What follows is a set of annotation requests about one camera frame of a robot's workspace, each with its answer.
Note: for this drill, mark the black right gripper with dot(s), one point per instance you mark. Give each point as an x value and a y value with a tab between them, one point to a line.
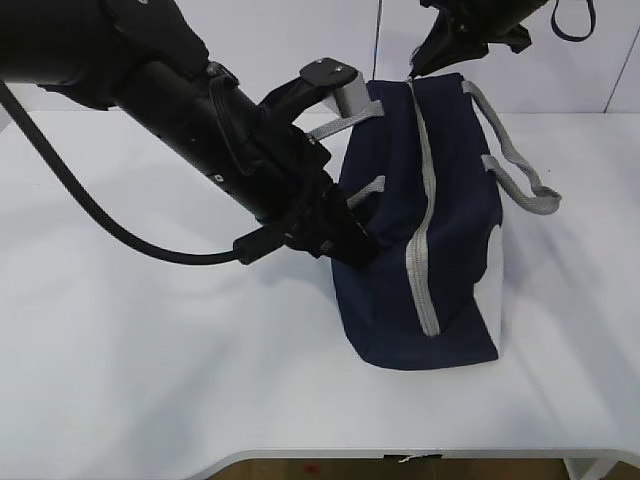
463	30

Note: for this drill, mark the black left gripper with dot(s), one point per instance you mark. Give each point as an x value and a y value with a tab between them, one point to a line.
317	220

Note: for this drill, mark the navy blue lunch bag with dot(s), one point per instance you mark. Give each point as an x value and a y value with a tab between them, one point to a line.
426	177

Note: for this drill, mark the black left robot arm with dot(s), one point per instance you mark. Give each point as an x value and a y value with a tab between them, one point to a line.
143	57

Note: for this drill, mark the white table leg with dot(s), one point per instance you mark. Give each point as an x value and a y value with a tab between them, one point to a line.
588	468

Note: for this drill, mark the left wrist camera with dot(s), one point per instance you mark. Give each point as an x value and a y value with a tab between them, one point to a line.
342	87

